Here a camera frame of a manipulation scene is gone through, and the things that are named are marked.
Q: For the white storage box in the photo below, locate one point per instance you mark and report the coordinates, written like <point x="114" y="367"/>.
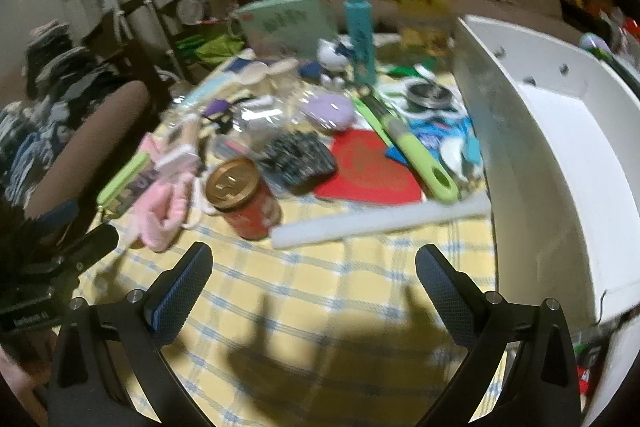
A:
<point x="525" y="187"/>

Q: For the pile of patterned clothes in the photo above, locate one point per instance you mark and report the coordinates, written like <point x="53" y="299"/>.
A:
<point x="65" y="67"/>

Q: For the red square mat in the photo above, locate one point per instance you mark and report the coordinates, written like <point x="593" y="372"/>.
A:
<point x="370" y="172"/>

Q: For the white cat figurine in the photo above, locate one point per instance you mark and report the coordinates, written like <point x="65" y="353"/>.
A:
<point x="332" y="57"/>

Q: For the lilac round pad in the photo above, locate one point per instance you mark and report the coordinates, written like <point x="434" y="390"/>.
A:
<point x="327" y="113"/>

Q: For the person's left forearm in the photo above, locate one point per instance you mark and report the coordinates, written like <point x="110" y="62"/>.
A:
<point x="10" y="374"/>

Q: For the round white clock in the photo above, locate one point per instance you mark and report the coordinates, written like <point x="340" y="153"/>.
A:
<point x="190" y="10"/>

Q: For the blue white packet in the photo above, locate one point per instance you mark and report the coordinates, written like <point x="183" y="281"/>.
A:
<point x="450" y="144"/>

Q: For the white foam bar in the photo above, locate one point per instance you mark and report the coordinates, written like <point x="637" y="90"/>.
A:
<point x="380" y="219"/>

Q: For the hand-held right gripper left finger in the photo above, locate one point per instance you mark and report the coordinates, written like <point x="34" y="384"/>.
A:
<point x="177" y="294"/>

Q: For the purple lidded box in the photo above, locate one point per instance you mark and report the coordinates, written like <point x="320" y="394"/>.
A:
<point x="595" y="43"/>

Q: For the red jar with gold lid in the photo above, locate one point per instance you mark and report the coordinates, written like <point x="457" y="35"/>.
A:
<point x="250" y="212"/>

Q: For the pink cloth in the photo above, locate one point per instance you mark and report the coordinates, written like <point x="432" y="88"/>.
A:
<point x="160" y="212"/>

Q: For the teal spray bottle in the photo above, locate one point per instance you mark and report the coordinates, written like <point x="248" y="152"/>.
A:
<point x="361" y="37"/>

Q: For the pale green book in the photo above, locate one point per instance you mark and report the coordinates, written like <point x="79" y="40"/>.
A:
<point x="285" y="24"/>

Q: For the yellow checked cloth desktop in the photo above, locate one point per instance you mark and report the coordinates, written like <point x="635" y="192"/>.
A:
<point x="300" y="307"/>

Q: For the round metal tin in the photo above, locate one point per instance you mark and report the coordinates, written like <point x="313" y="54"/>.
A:
<point x="429" y="96"/>

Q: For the brown chair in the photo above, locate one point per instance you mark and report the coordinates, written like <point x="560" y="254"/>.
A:
<point x="85" y="147"/>

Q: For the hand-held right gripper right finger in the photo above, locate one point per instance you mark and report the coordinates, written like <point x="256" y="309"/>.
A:
<point x="447" y="299"/>

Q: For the black patterned pouch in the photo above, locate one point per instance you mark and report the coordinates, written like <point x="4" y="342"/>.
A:
<point x="295" y="157"/>

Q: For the clear plastic bag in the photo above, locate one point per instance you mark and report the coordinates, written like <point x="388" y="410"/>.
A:
<point x="280" y="99"/>

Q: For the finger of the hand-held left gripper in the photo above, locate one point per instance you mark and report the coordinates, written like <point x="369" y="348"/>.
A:
<point x="52" y="213"/>
<point x="95" y="241"/>

